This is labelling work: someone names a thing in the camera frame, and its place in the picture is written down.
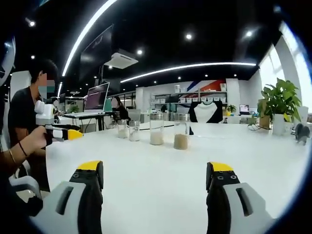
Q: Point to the wooden plant box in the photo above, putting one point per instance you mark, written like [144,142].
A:
[264,122]

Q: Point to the green leafy plant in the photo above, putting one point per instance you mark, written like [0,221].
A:
[280,97]

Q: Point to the long curved ceiling light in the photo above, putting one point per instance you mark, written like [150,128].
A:
[83,36]

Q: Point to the small white-filled seasoning bottle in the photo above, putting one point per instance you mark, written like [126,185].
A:
[122,131]

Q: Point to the white plant pot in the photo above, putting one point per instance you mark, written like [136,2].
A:
[278,125]

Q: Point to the short curved ceiling light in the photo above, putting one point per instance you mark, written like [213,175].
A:
[185,69]

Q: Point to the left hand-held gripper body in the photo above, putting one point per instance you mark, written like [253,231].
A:
[45,114]

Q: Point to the small potted plant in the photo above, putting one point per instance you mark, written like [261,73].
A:
[231,108]

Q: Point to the white office chair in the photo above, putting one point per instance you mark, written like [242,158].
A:
[26,184]

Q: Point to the person's left hand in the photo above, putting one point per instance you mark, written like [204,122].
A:
[37,141]

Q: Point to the small metal-capped seasoning bottle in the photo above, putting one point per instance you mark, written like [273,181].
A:
[134,134]

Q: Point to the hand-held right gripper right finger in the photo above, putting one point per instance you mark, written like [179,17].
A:
[226,195]

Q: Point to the tall beige-filled seasoning bottle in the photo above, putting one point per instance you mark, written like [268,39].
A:
[156,136]

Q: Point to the black hanging screen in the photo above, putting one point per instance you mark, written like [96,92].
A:
[96,51]

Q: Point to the white standing desk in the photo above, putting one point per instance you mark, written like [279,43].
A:
[85,114]

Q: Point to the small lit monitor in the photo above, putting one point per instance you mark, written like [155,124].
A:
[244,109]

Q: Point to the shelf of white boxes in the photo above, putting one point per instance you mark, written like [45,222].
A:
[202,95]

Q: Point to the black wrist band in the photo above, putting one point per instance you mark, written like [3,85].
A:
[23,148]

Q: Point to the grey elephant figurine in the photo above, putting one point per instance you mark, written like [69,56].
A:
[302,134]

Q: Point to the tall brown-filled seasoning bottle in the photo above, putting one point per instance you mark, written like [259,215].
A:
[181,141]

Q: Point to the black and white chair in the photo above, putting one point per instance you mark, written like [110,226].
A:
[206,112]

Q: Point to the ceiling air conditioner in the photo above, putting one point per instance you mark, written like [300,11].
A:
[122,59]

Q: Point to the gold bangle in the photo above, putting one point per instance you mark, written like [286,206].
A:
[12,156]

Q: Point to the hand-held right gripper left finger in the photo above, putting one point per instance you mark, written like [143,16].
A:
[80,195]

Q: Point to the white computer monitor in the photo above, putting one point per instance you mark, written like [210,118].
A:
[96,98]

